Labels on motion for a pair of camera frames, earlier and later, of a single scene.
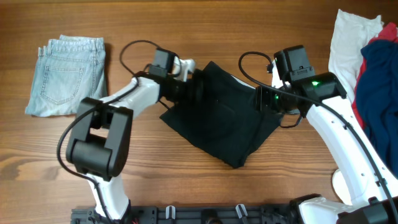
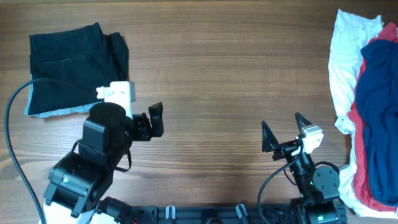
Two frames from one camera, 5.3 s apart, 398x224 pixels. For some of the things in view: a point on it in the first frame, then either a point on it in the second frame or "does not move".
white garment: [351, 33] does not move
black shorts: [226, 119] → [68, 67]
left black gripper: [197, 90] → [144, 127]
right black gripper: [261, 101] → [286, 148]
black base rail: [193, 214] does not move
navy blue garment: [377, 96] does not move
